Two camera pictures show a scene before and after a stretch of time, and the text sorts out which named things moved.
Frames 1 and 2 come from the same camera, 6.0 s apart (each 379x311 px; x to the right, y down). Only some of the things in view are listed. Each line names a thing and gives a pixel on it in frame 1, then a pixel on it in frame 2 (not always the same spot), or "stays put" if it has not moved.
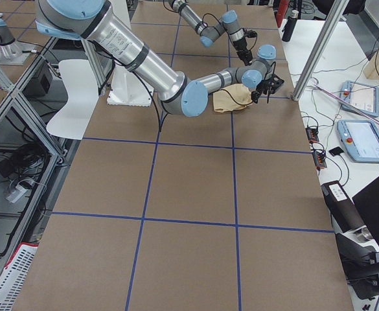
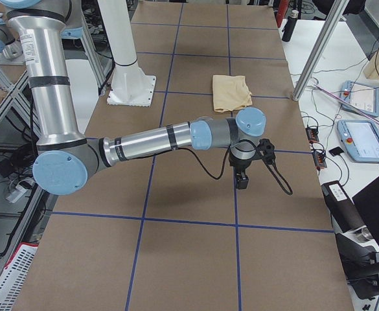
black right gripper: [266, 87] to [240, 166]
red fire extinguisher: [283, 5] stays put
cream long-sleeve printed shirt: [232, 98] stays put
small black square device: [336, 151] stays put
